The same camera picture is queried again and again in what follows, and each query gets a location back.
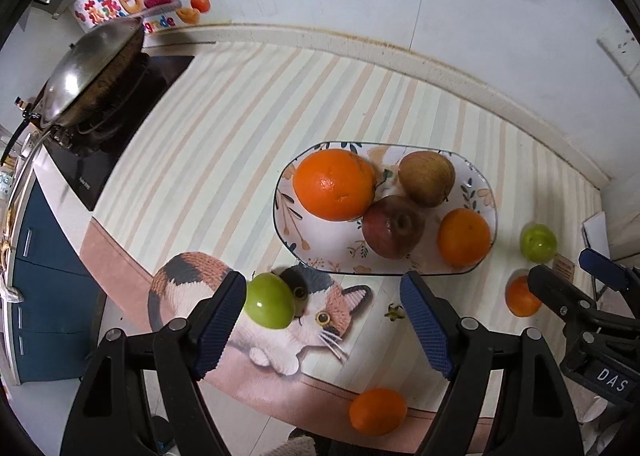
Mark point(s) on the white wall socket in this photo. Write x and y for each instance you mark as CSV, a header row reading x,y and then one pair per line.
x,y
620,48

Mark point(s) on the brown pear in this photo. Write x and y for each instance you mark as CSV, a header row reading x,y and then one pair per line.
x,y
426,178

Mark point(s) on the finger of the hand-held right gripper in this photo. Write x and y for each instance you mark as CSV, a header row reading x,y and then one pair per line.
x,y
555,288
602,266

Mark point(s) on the blue cabinet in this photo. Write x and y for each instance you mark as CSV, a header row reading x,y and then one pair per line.
x,y
45,296

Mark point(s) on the small green fruit stem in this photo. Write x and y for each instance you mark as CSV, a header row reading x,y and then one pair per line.
x,y
394,312

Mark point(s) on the small orange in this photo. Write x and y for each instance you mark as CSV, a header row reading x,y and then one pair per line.
x,y
464,237
378,412
521,297

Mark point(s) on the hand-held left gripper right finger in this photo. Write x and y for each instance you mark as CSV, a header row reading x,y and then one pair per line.
x,y
425,323

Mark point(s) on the black gas stove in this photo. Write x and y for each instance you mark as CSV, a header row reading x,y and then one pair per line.
x,y
125,121

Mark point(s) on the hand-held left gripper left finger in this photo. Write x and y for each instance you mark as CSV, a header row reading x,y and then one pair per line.
x,y
220,323

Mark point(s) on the large orange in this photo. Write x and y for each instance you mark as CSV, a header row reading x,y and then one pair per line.
x,y
334,184

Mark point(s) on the striped cat print mat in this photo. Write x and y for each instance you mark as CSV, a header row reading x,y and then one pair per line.
x,y
225,146

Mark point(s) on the red apple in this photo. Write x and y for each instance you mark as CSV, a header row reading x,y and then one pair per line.
x,y
394,227

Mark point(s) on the oval floral plate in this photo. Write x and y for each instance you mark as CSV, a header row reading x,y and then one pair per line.
x,y
320,236

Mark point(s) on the white paper sheet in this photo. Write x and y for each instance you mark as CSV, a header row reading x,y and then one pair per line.
x,y
597,236

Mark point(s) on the steel wok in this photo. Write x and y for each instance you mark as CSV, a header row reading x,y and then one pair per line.
x,y
85,71

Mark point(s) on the green apple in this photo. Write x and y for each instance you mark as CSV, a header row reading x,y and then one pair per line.
x,y
270,301
538,242

